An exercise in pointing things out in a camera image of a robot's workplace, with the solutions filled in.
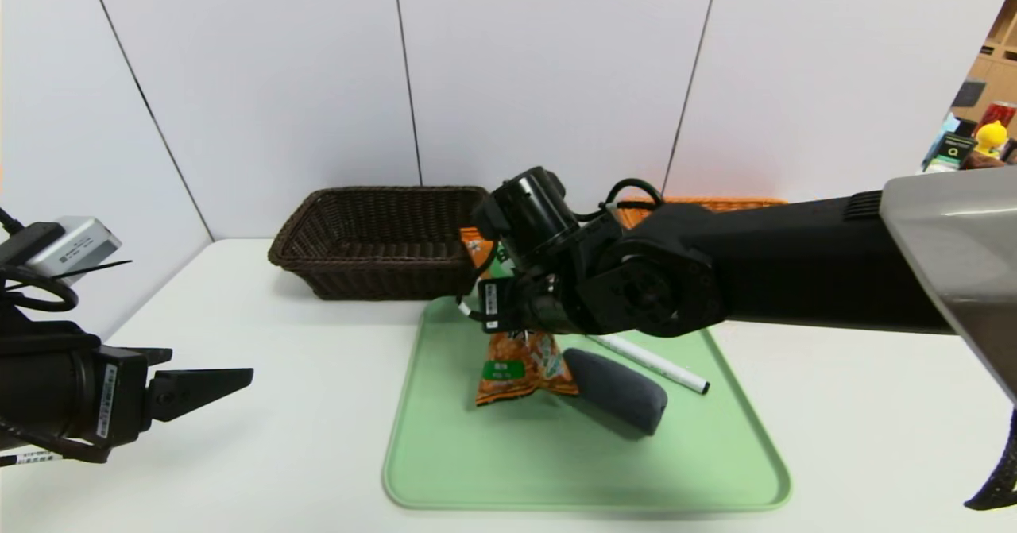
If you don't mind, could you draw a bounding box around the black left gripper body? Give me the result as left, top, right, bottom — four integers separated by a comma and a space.
0, 346, 154, 464

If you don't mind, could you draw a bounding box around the orange snack bag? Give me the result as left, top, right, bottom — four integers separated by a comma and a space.
459, 227, 581, 408

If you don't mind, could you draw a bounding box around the dark grey towel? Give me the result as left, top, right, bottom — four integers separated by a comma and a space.
563, 348, 668, 437

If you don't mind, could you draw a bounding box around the white marker pen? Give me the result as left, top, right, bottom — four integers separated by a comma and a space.
592, 334, 710, 396

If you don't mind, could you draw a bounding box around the dark brown wicker basket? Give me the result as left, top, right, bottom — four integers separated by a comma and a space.
269, 187, 493, 302

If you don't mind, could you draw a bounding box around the orange wicker basket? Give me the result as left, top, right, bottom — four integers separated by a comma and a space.
616, 197, 787, 228

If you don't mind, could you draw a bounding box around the green plastic tray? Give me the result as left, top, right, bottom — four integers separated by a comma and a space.
382, 295, 793, 512

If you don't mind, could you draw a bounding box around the light blue packet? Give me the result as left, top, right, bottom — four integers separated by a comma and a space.
924, 114, 958, 164

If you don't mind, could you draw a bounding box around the black box green logo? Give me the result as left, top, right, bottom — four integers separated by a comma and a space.
934, 133, 976, 171

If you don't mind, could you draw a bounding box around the dark grey flat panel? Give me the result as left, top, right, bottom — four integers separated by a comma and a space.
948, 79, 984, 110

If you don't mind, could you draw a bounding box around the yellow plush toy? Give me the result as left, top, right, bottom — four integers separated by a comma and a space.
976, 122, 1007, 157

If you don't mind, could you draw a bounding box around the red can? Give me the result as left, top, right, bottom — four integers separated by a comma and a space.
973, 102, 1016, 133

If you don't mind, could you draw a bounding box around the wooden shelf unit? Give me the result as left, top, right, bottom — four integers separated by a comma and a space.
949, 0, 1017, 125

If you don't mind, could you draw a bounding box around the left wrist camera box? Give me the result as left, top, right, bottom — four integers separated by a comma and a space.
24, 215, 124, 286

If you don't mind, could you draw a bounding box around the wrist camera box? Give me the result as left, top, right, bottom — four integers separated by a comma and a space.
470, 191, 511, 240
24, 215, 124, 286

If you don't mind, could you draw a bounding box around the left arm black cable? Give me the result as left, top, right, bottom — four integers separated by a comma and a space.
0, 207, 80, 314

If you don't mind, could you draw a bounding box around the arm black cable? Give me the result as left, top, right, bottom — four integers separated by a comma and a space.
0, 207, 80, 314
580, 177, 667, 222

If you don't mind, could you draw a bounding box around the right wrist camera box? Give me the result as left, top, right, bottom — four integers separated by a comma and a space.
470, 191, 511, 240

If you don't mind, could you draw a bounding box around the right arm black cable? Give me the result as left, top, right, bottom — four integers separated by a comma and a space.
580, 177, 667, 222

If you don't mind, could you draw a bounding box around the black braided cable sleeve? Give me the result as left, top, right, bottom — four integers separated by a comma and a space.
964, 406, 1017, 512

